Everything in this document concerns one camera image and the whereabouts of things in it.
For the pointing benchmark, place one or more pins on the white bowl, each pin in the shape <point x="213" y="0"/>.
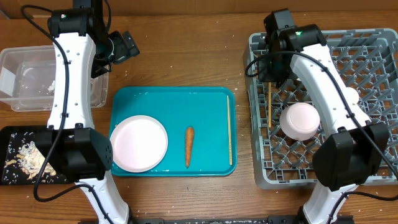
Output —
<point x="299" y="121"/>

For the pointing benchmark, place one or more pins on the clear plastic bin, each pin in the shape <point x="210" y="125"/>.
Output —
<point x="26" y="73"/>

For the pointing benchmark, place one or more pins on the white cup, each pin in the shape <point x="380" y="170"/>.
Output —
<point x="353" y="96"/>

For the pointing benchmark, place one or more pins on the large white plate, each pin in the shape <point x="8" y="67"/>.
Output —
<point x="139" y="143"/>

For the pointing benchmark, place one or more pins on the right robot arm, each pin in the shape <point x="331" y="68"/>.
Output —
<point x="354" y="146"/>

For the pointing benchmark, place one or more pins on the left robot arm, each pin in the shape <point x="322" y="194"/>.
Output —
<point x="85" y="49"/>

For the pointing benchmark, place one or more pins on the teal plastic serving tray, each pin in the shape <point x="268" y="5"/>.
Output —
<point x="177" y="108"/>

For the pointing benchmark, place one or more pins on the peanut and rice scraps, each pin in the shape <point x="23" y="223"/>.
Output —
<point x="23" y="160"/>

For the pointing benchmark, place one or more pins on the grey dishwasher rack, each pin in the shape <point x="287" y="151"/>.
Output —
<point x="366" y="59"/>

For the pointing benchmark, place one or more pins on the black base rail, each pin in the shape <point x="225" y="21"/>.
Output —
<point x="286" y="219"/>

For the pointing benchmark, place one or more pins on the black plastic tray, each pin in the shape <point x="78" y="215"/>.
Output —
<point x="5" y="136"/>

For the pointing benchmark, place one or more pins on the white napkin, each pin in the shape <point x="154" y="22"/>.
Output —
<point x="51" y="88"/>

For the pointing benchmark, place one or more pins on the orange carrot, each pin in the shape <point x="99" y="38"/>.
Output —
<point x="189" y="137"/>

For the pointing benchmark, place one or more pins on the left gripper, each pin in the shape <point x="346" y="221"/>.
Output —
<point x="123" y="51"/>

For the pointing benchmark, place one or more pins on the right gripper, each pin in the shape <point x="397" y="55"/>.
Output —
<point x="265" y="65"/>

